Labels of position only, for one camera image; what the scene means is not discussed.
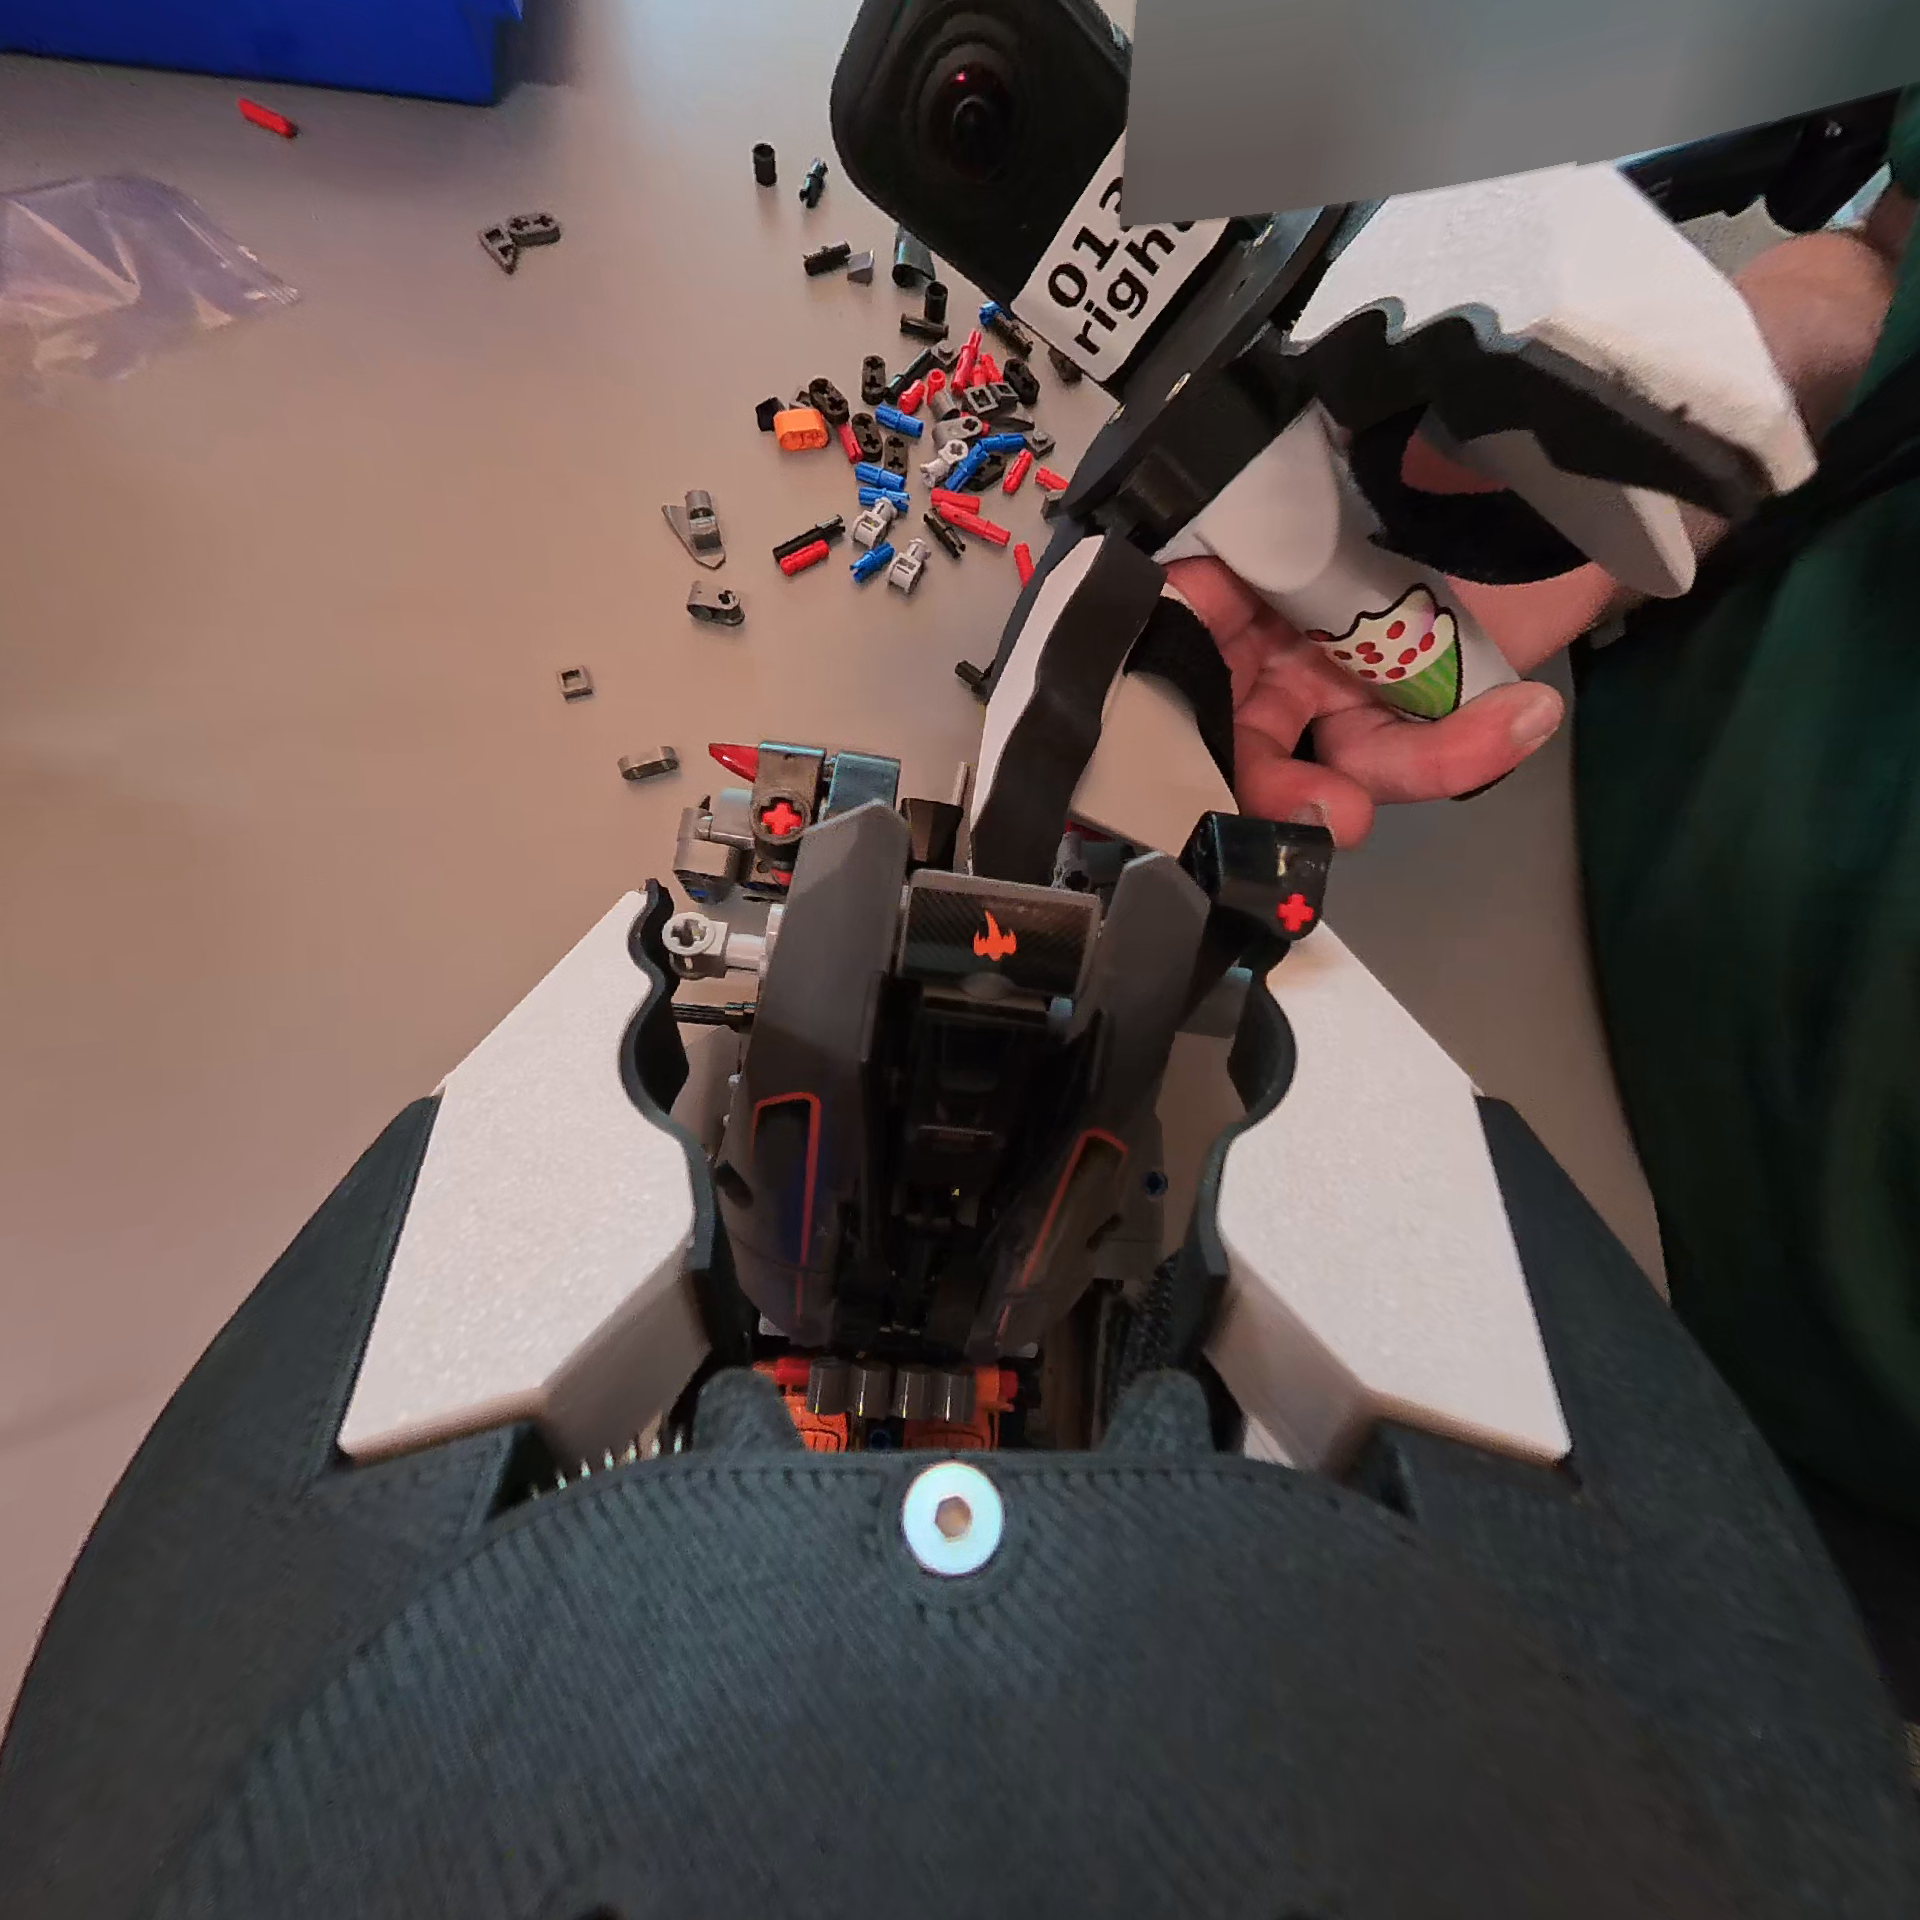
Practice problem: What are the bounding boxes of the person's right hand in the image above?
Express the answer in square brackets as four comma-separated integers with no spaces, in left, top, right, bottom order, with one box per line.
[1162,555,1630,858]

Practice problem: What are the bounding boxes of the clear plastic bag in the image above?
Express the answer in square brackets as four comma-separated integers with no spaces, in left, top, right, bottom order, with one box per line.
[0,169,303,384]

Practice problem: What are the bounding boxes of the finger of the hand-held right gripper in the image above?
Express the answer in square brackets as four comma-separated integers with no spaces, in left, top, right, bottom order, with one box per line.
[973,533,1191,888]
[1283,162,1819,601]

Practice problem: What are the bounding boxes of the pile of small lego pieces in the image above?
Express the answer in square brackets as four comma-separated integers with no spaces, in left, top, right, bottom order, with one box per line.
[751,135,1087,601]

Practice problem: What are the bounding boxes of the large lego vehicle model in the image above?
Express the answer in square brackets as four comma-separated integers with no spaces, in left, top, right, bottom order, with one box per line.
[664,803,1291,1461]

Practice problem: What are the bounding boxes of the grey lego sub-assembly red parts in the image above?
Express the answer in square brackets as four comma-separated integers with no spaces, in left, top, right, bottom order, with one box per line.
[670,737,903,903]

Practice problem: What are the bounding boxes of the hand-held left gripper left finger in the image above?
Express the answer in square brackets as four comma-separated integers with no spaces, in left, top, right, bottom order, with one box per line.
[336,883,723,1471]

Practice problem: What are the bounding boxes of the blue bin with plastic bags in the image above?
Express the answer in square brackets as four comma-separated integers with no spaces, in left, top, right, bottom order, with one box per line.
[0,0,528,111]

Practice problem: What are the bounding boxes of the person's green shirt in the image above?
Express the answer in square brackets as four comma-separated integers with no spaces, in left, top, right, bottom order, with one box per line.
[1569,345,1920,1741]

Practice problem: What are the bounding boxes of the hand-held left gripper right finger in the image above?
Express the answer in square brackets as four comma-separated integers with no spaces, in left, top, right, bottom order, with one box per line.
[1201,901,1576,1474]

